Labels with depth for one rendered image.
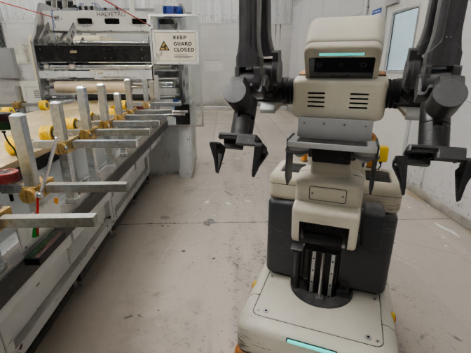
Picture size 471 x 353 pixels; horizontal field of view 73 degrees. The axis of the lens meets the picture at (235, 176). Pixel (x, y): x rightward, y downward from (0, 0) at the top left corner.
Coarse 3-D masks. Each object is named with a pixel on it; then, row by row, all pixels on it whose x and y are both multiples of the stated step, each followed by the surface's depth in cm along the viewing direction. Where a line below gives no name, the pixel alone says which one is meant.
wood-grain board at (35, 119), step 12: (72, 108) 285; (96, 108) 285; (108, 108) 285; (36, 120) 218; (48, 120) 218; (96, 120) 218; (0, 132) 179; (36, 132) 179; (0, 144) 152; (0, 156) 131; (12, 156) 131; (36, 156) 140; (0, 168) 117
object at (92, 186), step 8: (16, 184) 112; (48, 184) 112; (56, 184) 112; (64, 184) 112; (72, 184) 112; (80, 184) 112; (88, 184) 112; (96, 184) 112; (104, 184) 112; (112, 184) 112; (120, 184) 112; (128, 184) 115; (8, 192) 111; (16, 192) 111; (48, 192) 112; (56, 192) 112; (64, 192) 112; (72, 192) 112; (80, 192) 112; (88, 192) 112; (96, 192) 113
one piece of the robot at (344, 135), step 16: (304, 128) 100; (320, 128) 99; (336, 128) 97; (352, 128) 96; (368, 128) 94; (288, 144) 95; (304, 144) 93; (320, 144) 92; (336, 144) 91; (352, 144) 91; (368, 144) 91; (288, 160) 100; (320, 160) 103; (336, 160) 101; (368, 160) 98; (288, 176) 103
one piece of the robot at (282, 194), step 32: (384, 160) 140; (288, 192) 139; (384, 192) 125; (288, 224) 144; (288, 256) 149; (320, 256) 139; (352, 256) 138; (384, 256) 133; (320, 288) 141; (352, 288) 146; (384, 288) 139
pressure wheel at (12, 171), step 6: (12, 168) 114; (0, 174) 107; (6, 174) 108; (12, 174) 109; (18, 174) 112; (0, 180) 107; (6, 180) 108; (12, 180) 109; (18, 180) 112; (12, 198) 113
